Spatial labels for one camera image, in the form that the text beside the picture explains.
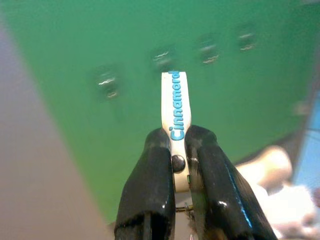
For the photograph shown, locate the light blue bed sheet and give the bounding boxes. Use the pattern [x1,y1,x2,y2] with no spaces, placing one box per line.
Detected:
[291,91,320,193]

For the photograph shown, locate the person bare leg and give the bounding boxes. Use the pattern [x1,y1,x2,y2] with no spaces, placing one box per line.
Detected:
[234,145,294,195]

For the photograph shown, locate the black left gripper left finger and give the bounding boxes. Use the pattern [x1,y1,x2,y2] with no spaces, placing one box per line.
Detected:
[113,127,176,240]

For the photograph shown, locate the green wall board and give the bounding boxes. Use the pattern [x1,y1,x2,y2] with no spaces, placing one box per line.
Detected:
[0,0,320,226]

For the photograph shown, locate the white cloth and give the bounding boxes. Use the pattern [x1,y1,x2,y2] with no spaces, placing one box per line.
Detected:
[249,183,320,240]

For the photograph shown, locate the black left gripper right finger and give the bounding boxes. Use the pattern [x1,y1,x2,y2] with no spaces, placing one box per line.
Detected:
[185,124,279,240]

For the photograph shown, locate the clear adhesive metal hook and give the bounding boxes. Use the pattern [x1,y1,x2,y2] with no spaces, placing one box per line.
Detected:
[149,44,178,73]
[236,24,260,53]
[197,34,222,66]
[91,64,123,103]

